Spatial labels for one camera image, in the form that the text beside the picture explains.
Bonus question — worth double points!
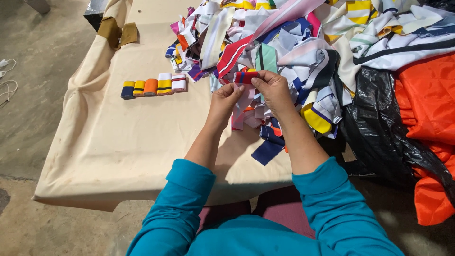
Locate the person's right hand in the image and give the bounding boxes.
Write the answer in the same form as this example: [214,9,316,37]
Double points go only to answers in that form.
[248,70,296,115]

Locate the person's left hand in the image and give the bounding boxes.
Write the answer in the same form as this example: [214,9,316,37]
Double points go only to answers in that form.
[207,83,246,129]

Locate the red blue striped fabric strip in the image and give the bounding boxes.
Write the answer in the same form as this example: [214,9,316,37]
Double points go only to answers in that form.
[231,71,259,131]

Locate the white red striped fabric roll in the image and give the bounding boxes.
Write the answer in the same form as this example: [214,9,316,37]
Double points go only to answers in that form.
[171,73,187,93]

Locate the white yellow black fabric roll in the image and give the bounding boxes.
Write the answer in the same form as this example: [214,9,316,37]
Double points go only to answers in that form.
[157,73,173,96]

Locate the heap of colourful fabric strips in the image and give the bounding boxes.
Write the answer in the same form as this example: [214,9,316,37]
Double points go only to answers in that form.
[165,0,455,166]

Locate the orange fabric roll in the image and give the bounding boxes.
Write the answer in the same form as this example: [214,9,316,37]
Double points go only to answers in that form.
[143,78,159,97]

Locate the yellow black striped fabric roll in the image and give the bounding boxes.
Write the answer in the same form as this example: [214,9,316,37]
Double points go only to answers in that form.
[132,80,146,97]

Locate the beige table cloth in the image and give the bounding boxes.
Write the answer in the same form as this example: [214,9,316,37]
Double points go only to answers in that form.
[33,0,356,213]

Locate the navy yellow fabric roll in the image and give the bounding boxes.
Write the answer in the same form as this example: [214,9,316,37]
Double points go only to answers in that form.
[120,80,136,100]

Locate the black plastic bag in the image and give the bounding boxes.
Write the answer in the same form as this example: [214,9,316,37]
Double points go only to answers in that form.
[338,66,455,207]

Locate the person's maroon trousers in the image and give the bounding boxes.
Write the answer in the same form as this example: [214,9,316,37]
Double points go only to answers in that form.
[196,185,316,239]

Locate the person's teal sweater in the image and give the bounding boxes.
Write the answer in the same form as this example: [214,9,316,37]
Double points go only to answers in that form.
[125,156,406,256]

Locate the brown fabric piece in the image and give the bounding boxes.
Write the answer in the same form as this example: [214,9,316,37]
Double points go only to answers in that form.
[97,16,139,50]

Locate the black box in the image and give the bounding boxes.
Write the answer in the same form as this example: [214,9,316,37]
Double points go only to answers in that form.
[83,0,109,32]

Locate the orange quilted fabric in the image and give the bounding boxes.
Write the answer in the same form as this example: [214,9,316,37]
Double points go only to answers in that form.
[394,52,455,227]

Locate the white cable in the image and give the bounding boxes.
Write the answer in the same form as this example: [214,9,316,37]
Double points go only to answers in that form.
[0,59,18,104]

